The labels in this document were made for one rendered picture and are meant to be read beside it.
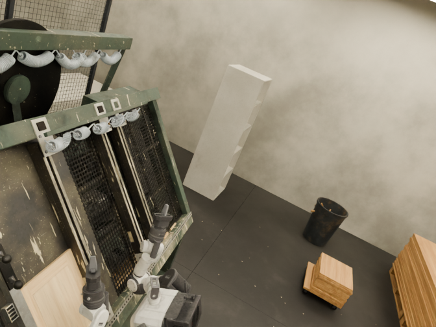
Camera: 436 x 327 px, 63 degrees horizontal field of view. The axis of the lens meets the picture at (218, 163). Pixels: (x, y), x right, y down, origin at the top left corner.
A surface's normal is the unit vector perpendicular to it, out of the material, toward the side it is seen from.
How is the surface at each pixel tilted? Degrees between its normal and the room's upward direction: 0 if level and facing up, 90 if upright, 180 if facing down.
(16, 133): 53
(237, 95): 90
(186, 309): 23
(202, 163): 90
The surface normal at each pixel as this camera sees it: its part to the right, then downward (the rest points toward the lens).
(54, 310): 0.93, -0.18
